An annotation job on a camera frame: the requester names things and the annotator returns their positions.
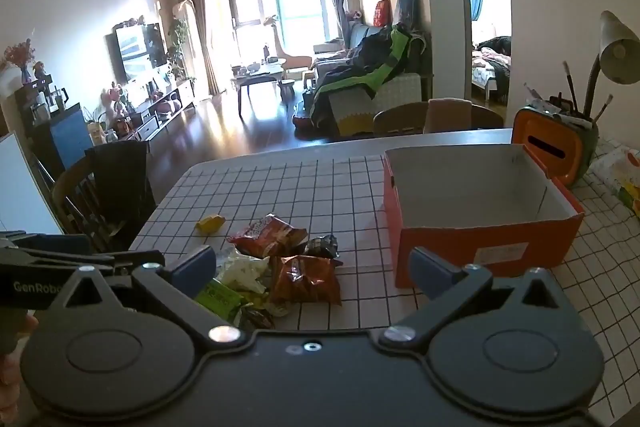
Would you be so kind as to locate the television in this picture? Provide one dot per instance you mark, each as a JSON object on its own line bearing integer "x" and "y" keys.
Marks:
{"x": 137, "y": 52}

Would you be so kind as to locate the small brown candy packet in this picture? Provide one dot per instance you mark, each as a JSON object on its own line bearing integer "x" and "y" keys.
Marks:
{"x": 257, "y": 317}

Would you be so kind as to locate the bed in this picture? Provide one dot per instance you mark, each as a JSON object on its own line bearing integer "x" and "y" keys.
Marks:
{"x": 492, "y": 62}

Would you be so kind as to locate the giraffe figure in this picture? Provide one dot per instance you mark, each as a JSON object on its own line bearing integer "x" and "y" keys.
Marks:
{"x": 280, "y": 42}

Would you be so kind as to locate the floral printed cloth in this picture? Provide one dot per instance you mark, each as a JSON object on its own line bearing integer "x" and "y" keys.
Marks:
{"x": 620, "y": 172}

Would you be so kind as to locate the beige cloth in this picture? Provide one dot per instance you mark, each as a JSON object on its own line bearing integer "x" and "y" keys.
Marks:
{"x": 450, "y": 117}

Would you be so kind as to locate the dark cushion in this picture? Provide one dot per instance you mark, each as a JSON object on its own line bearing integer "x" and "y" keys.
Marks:
{"x": 406, "y": 7}

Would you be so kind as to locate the coffee table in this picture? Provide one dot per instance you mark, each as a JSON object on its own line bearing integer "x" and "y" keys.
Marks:
{"x": 257, "y": 79}

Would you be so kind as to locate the brown curtain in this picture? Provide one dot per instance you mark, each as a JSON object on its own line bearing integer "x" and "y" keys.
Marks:
{"x": 202, "y": 32}

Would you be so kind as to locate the green snack packet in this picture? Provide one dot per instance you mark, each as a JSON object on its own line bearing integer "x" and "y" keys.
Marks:
{"x": 220, "y": 297}

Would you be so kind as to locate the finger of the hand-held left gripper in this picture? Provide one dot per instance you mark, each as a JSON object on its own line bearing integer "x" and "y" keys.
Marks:
{"x": 100, "y": 259}
{"x": 50, "y": 241}

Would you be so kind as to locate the small stool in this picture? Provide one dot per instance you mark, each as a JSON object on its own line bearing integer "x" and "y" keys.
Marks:
{"x": 288, "y": 91}

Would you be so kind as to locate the black cloth on chair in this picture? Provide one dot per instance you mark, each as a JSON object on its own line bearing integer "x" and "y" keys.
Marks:
{"x": 122, "y": 187}

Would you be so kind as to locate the person's left hand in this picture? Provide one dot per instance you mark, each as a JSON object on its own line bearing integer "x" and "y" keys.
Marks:
{"x": 15, "y": 372}

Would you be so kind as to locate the red flower vase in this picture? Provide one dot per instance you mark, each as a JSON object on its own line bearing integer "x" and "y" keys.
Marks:
{"x": 20, "y": 57}

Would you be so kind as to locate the television cabinet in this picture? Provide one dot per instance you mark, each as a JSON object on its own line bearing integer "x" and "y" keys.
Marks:
{"x": 160, "y": 112}

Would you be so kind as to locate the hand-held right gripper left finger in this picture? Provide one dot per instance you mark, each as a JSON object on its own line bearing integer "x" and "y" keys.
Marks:
{"x": 192, "y": 264}

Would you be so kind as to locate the white snack packet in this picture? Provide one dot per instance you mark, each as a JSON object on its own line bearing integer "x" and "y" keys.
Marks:
{"x": 242, "y": 269}

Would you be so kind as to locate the dark wooden chair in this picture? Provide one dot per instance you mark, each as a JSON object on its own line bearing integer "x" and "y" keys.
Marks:
{"x": 70, "y": 202}

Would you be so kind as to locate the blue cabinet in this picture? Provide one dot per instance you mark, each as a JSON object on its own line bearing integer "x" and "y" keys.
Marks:
{"x": 70, "y": 137}

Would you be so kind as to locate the grey sofa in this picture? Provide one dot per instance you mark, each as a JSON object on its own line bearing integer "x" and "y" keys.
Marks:
{"x": 360, "y": 37}

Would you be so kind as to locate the black and green jacket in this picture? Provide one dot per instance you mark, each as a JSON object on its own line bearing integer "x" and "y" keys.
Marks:
{"x": 380, "y": 67}

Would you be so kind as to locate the light wooden chair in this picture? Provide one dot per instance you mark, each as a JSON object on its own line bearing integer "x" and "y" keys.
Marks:
{"x": 395, "y": 119}

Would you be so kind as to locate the checkered tablecloth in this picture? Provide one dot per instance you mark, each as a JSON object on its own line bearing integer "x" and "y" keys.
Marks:
{"x": 300, "y": 187}

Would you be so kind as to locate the orange-brown snack packet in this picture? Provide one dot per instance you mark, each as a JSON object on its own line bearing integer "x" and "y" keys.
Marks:
{"x": 305, "y": 279}

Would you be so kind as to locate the orange tissue box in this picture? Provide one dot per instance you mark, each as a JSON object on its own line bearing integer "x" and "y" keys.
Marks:
{"x": 545, "y": 132}

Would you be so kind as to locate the potted plant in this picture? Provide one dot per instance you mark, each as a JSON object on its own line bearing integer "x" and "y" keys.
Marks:
{"x": 179, "y": 47}

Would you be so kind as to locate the paint brush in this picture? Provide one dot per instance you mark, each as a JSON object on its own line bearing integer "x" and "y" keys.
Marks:
{"x": 602, "y": 107}
{"x": 571, "y": 87}

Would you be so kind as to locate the dark brown snack packet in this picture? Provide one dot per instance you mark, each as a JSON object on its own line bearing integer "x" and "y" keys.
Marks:
{"x": 322, "y": 246}

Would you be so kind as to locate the white board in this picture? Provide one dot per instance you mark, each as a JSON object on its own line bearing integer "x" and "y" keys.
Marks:
{"x": 25, "y": 187}

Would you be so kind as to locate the red printed snack packet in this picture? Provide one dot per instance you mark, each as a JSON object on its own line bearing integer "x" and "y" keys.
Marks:
{"x": 267, "y": 234}

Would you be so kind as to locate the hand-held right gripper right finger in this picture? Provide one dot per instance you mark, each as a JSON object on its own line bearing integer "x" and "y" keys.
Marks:
{"x": 432, "y": 269}

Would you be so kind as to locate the yellow snack packet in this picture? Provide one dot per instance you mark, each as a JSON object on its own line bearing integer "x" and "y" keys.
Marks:
{"x": 210, "y": 223}

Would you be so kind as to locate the white and yellow crochet cover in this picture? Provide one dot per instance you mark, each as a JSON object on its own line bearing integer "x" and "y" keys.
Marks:
{"x": 395, "y": 102}

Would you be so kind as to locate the beige desk lamp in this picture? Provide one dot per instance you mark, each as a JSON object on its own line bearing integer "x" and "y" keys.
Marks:
{"x": 620, "y": 52}

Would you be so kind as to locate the red cushion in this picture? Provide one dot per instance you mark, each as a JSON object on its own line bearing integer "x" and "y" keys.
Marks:
{"x": 382, "y": 12}

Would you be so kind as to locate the orange cardboard box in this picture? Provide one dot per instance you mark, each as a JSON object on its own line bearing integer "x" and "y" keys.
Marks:
{"x": 500, "y": 232}

